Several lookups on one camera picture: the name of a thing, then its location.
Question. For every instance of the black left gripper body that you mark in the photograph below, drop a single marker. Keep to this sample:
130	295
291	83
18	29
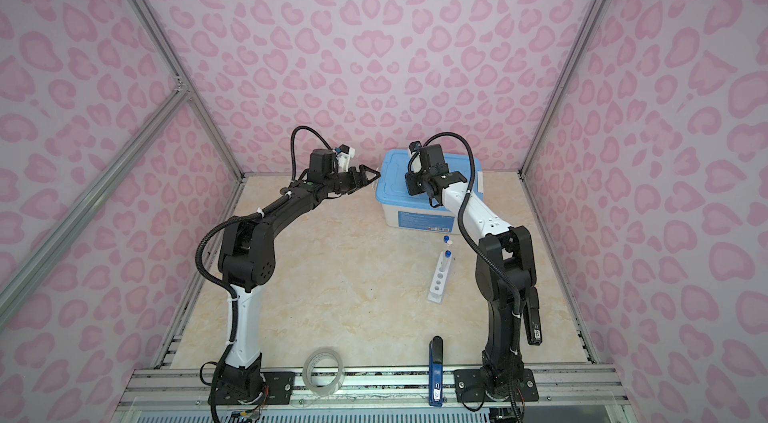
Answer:
336	183

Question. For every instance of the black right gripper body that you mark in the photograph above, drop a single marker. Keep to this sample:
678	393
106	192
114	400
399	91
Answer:
419	184

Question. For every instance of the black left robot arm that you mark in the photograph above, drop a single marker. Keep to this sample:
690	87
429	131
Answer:
238	255

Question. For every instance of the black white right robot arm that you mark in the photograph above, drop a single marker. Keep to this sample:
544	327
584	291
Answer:
505	269

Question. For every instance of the white plastic storage box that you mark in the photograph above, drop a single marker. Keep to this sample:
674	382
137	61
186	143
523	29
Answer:
423	220

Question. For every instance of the white test tube rack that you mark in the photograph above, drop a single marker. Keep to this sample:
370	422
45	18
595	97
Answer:
436	289

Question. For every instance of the blue black stapler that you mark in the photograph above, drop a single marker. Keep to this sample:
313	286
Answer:
435	372

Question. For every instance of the clear tape roll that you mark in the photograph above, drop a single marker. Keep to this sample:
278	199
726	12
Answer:
323	372

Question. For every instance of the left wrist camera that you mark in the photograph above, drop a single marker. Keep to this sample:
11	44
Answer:
344	156

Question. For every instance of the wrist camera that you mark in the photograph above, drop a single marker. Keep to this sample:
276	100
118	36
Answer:
414	148
344	156

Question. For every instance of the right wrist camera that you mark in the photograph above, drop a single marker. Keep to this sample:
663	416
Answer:
414	148

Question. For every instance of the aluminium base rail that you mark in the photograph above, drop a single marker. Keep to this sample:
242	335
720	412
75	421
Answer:
566	392

